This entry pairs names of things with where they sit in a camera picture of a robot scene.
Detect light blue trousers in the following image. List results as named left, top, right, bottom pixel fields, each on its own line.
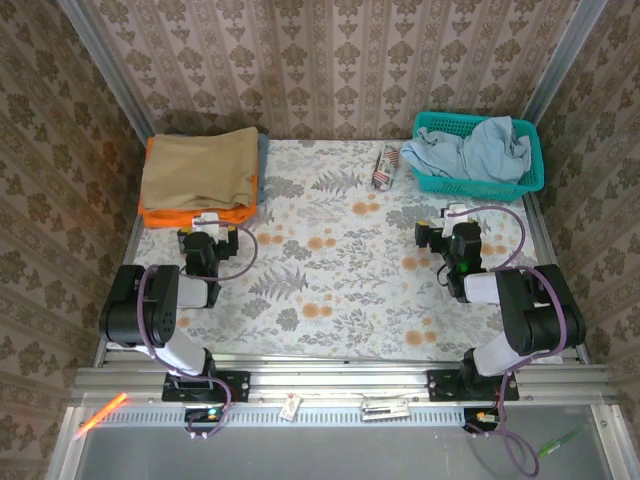
left=400, top=115, right=532, bottom=185

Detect blue folded trousers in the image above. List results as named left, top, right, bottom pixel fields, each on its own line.
left=255, top=132, right=271, bottom=205

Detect teal plastic basket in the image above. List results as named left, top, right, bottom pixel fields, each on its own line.
left=410, top=110, right=546, bottom=202

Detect floral table cloth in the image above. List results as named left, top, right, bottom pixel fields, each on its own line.
left=117, top=138, right=569, bottom=365

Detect small paper tag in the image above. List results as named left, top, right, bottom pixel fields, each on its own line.
left=279, top=392, right=304, bottom=422

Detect orange pen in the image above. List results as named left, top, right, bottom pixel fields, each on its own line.
left=72, top=392, right=129, bottom=441

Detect green pen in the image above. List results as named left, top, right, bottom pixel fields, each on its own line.
left=537, top=424, right=591, bottom=457

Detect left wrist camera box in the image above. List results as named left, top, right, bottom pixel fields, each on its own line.
left=192, top=211, right=222, bottom=240

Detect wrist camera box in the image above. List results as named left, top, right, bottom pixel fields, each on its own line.
left=192, top=211, right=222, bottom=240
left=440, top=202, right=469, bottom=226

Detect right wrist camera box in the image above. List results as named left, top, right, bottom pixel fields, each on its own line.
left=440, top=202, right=469, bottom=226

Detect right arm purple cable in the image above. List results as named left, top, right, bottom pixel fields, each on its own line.
left=447, top=205, right=571, bottom=479

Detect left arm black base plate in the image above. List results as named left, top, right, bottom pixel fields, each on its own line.
left=162, top=370, right=251, bottom=404

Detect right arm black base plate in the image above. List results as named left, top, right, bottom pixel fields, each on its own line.
left=426, top=368, right=520, bottom=404

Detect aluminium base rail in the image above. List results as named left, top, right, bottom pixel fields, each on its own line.
left=69, top=357, right=619, bottom=407

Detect aluminium corner post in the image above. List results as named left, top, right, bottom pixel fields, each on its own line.
left=55, top=0, right=157, bottom=144
left=519, top=0, right=611, bottom=136

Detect grey slotted cable duct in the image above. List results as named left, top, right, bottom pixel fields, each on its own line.
left=107, top=404, right=469, bottom=427

